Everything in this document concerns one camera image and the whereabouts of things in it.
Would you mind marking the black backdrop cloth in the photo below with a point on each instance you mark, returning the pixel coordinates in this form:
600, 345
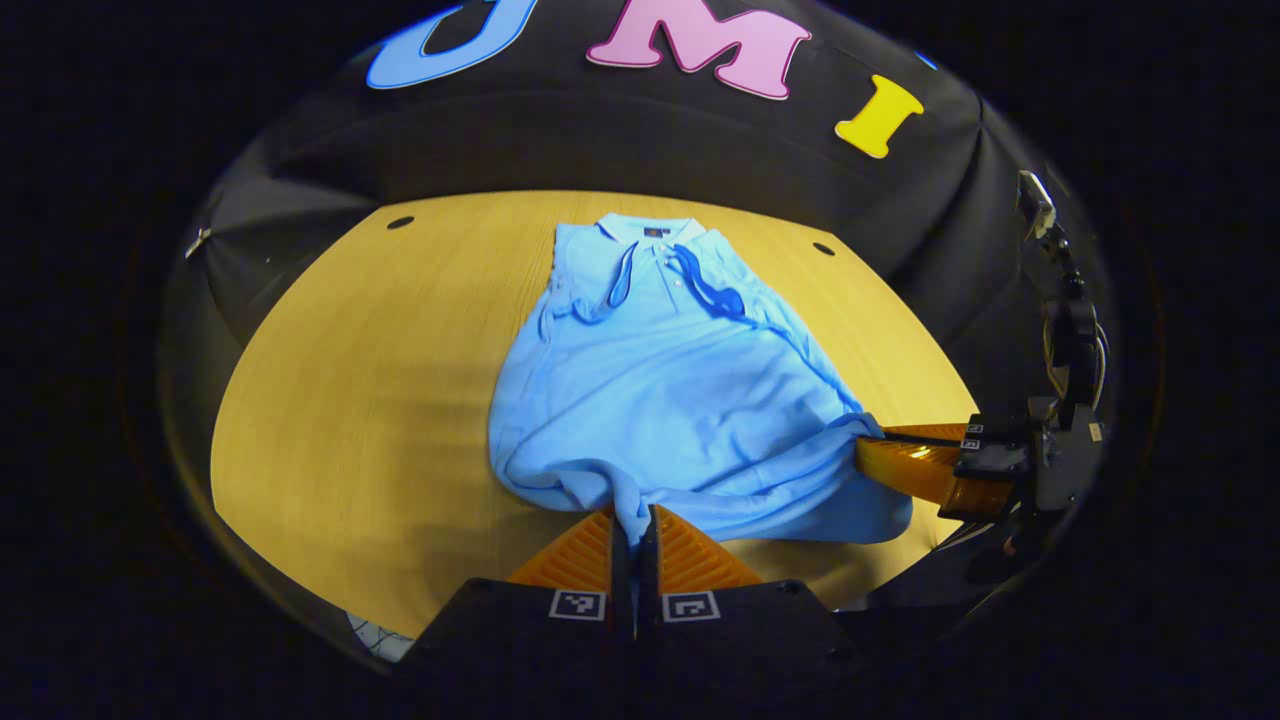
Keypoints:
600, 140

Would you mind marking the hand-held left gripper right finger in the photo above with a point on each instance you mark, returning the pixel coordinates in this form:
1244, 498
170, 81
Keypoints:
648, 590

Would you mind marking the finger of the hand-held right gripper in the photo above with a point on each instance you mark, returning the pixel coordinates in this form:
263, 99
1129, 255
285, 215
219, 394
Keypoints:
985, 436
920, 475

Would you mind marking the white metal clip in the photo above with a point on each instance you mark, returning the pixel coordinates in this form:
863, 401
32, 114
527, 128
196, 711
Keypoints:
197, 242

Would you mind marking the light blue T-shirt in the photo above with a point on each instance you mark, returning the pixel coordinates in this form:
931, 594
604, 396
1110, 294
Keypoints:
680, 400

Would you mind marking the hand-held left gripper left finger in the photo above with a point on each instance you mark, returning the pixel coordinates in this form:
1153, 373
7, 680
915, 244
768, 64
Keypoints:
618, 590

